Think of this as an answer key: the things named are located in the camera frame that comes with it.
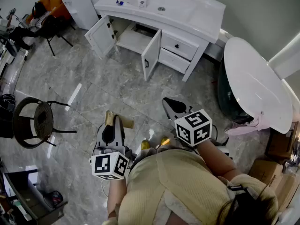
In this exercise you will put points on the person's left yellow shoe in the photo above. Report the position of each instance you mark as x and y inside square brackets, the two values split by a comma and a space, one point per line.
[145, 144]

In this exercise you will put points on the black cabinet door hinge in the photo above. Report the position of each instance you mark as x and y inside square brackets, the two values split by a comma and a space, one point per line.
[114, 34]
[110, 23]

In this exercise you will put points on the black hair clip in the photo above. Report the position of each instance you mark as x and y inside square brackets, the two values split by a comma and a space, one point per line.
[236, 188]

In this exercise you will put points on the white pump soap bottle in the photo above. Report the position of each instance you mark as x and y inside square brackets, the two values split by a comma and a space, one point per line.
[142, 2]

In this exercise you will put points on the dark wicker chair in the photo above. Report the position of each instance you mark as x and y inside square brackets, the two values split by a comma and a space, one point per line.
[43, 121]

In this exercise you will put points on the pink towel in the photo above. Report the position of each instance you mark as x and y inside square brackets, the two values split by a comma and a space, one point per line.
[248, 126]

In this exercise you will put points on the person's left forearm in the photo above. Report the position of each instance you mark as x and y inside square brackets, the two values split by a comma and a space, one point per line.
[116, 196]

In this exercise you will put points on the white cabinet drawer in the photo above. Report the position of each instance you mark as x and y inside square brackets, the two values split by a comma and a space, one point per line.
[173, 61]
[185, 44]

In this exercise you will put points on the wooden block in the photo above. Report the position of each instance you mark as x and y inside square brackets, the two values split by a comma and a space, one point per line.
[125, 123]

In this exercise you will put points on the blue small object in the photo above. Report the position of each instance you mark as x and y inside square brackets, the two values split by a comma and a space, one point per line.
[120, 2]

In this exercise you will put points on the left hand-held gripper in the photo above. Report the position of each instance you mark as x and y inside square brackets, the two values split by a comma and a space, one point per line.
[103, 165]

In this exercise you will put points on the small white cabinet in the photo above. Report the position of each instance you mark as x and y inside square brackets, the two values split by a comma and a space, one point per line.
[79, 6]

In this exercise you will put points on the person's legs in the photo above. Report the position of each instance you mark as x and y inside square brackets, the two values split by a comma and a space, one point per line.
[147, 152]
[21, 35]

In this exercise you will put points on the person's right yellow shoe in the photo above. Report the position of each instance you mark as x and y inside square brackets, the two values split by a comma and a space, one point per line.
[164, 141]

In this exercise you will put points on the striped black white cloth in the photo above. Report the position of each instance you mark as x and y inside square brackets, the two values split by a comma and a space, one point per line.
[39, 20]

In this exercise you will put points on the black folding chair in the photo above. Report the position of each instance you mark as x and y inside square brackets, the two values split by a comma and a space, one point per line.
[50, 29]

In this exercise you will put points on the white cabinet door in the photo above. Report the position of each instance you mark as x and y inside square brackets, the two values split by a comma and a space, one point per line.
[100, 37]
[152, 55]

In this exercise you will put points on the person's yellow shoe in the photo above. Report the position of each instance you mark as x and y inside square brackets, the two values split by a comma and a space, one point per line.
[145, 144]
[164, 141]

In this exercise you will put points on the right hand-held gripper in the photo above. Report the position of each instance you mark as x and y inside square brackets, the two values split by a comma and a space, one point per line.
[194, 128]

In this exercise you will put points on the orange jacket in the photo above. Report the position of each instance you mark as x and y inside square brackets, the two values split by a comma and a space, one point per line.
[59, 6]

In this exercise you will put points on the person's cream sweater torso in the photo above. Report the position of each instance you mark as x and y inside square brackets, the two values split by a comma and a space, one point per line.
[182, 186]

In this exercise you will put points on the person's right forearm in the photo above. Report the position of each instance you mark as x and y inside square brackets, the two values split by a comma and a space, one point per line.
[215, 158]

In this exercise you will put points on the white bathtub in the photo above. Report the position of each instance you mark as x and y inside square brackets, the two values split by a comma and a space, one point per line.
[253, 83]

